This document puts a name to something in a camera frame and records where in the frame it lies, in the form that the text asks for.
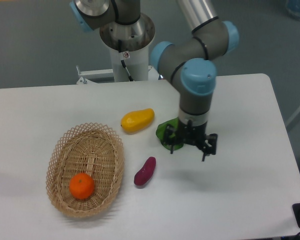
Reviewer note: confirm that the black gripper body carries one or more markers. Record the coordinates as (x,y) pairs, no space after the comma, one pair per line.
(190,135)

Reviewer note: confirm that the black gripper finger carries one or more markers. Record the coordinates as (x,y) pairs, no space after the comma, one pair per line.
(208,145)
(169,138)

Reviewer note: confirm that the orange fruit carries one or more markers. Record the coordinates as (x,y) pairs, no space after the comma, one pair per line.
(81,186)

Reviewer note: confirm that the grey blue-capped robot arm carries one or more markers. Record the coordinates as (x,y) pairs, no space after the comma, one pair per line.
(189,68)

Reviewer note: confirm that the woven wicker basket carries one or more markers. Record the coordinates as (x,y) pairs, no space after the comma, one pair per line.
(96,150)

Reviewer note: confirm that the green bok choy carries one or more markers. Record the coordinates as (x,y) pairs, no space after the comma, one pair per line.
(160,131)

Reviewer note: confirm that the yellow mango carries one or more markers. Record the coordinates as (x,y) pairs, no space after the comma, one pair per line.
(135,121)

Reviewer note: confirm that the purple sweet potato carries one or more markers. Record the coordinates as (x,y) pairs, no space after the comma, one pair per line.
(146,172)

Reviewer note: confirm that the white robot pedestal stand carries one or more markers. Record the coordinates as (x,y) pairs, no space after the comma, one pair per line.
(128,47)

